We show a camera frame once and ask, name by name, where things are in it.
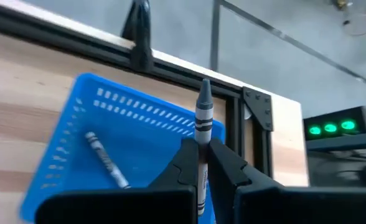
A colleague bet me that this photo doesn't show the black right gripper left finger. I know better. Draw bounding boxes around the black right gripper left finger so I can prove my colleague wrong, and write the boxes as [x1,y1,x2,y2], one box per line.
[35,138,199,224]

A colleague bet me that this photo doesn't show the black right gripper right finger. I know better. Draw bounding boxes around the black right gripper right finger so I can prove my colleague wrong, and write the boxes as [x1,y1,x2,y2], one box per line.
[206,138,366,224]

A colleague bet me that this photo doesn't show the gray crayon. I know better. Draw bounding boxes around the gray crayon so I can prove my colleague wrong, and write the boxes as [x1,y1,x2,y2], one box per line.
[85,131,131,190]
[194,78,214,217]

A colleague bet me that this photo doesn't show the blue plastic basket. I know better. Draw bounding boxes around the blue plastic basket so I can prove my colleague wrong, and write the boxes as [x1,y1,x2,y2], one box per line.
[19,73,227,224]

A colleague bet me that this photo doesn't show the black device green lights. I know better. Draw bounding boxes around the black device green lights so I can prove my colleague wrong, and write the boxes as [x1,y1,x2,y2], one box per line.
[303,105,366,147]

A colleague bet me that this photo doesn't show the black corner bracket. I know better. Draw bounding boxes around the black corner bracket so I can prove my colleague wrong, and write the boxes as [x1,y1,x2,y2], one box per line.
[242,86,274,132]

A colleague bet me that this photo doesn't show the black frame clamp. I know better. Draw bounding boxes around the black frame clamp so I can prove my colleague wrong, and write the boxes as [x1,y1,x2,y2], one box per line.
[120,0,155,73]

